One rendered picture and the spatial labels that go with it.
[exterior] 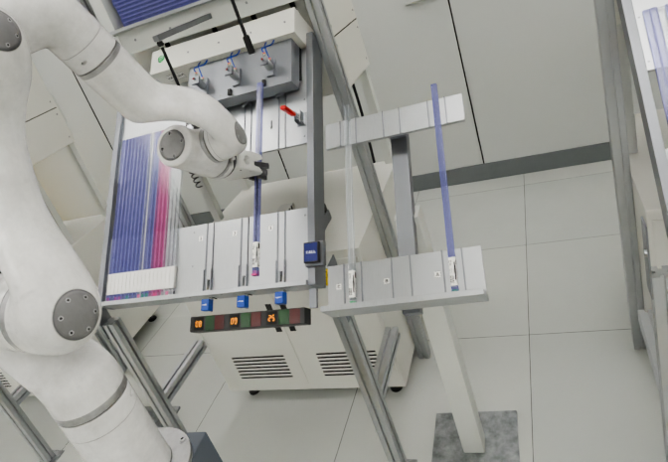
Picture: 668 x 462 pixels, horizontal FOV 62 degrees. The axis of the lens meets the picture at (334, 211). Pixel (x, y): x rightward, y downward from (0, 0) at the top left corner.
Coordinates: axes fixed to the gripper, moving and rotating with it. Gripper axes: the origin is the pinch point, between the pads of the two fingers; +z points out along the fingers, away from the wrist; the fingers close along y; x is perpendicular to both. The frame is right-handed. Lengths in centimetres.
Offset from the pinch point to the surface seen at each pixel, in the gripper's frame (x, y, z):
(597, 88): -61, -91, 185
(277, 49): -36.8, -2.0, 12.0
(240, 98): -25.6, 11.0, 12.2
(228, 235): 12.6, 16.1, 9.9
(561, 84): -66, -75, 181
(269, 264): 21.8, 3.1, 8.4
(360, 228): 10.5, -7.9, 47.5
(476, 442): 76, -35, 54
